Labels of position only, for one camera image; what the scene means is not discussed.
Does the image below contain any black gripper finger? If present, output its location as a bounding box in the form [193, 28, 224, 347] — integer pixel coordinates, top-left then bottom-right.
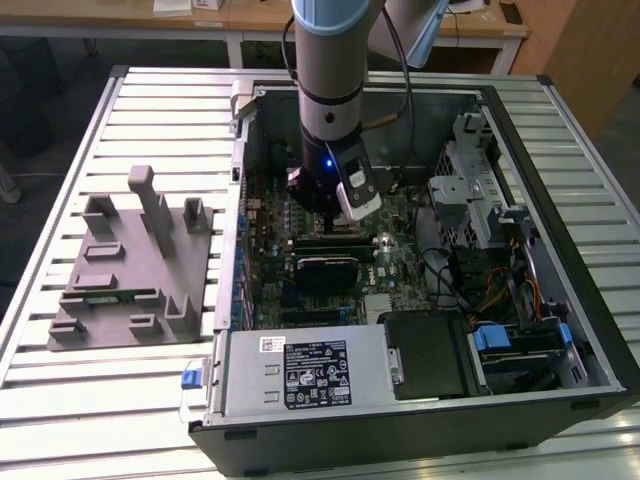
[287, 167, 347, 234]

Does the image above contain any black RAM slot bank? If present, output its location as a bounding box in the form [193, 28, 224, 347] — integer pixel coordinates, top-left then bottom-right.
[293, 237, 377, 262]

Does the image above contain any black graphics card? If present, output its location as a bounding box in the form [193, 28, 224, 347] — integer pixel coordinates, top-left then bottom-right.
[294, 254, 361, 296]

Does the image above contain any green motherboard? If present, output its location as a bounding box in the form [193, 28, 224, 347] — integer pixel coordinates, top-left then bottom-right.
[239, 169, 436, 331]

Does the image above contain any metal drive cage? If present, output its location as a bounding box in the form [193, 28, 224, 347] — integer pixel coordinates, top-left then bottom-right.
[427, 139, 506, 251]

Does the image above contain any silver chipset heatsink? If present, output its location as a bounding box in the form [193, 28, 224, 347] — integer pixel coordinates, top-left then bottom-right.
[364, 294, 395, 326]

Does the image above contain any grey parts rack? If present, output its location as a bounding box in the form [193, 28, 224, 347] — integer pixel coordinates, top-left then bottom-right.
[45, 164, 216, 351]

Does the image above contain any grey power supply unit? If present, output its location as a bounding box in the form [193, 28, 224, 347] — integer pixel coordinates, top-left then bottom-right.
[222, 327, 404, 419]

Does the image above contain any green RAM stick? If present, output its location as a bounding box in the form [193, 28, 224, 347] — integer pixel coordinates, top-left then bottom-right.
[79, 288, 141, 304]

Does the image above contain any black drive box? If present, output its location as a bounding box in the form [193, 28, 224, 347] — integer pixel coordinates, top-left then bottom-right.
[382, 312, 481, 401]

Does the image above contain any hard disk in blue carrier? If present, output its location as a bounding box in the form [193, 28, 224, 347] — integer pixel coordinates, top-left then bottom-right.
[467, 323, 574, 396]

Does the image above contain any wooden desk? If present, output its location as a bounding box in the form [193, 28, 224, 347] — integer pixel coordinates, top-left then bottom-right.
[0, 0, 531, 76]

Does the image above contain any open black PC case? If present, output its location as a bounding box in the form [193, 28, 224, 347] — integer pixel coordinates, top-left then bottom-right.
[187, 74, 640, 479]

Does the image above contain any wooden cabinet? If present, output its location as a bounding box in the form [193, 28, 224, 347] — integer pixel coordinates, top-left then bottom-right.
[509, 0, 640, 146]

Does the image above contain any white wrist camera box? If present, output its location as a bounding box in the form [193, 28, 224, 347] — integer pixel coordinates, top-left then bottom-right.
[335, 154, 382, 221]

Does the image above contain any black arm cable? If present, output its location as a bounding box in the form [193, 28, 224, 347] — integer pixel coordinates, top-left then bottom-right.
[379, 0, 419, 171]

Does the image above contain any coloured wire bundle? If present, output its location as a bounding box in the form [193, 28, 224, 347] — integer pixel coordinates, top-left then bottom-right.
[469, 238, 546, 326]

